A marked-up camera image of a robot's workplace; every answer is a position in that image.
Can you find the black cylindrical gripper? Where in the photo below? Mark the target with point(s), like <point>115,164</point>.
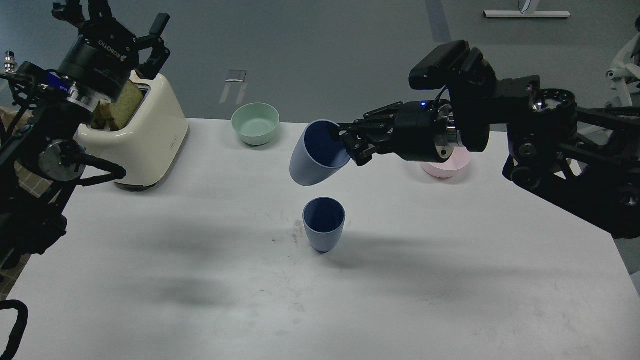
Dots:
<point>106,52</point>

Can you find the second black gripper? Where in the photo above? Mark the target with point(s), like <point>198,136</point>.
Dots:
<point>418,133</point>

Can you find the blue cup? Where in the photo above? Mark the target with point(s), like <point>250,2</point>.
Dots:
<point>324,220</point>
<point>317,156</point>

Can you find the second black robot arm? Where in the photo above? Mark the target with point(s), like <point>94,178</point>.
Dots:
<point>584,161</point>

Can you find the front toast slice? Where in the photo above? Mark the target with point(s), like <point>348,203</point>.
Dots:
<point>119,113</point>

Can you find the toast slice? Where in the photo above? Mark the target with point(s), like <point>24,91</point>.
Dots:
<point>102,117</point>
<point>119,113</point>

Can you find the rear toast slice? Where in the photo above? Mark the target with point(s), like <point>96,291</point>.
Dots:
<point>102,117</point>

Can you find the pink bowl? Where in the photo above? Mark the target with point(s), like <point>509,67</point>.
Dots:
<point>457,162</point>

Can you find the cream white toaster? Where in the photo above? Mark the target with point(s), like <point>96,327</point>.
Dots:
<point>148,145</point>

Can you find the green bowl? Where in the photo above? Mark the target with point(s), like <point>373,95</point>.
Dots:
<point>256,124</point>

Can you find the checkered beige cloth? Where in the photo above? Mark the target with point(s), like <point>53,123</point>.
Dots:
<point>36,186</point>

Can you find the white desk foot bar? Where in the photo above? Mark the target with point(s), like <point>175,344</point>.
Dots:
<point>527,9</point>

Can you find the white office chair base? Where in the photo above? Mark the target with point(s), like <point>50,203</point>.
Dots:
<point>623,75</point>

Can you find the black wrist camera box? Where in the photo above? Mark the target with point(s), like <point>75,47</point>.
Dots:
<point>453,64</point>

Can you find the metal floor bracket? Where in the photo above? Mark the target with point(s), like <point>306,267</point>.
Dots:
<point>235,87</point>

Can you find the black robot arm with cables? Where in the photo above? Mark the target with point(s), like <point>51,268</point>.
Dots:
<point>45,146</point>

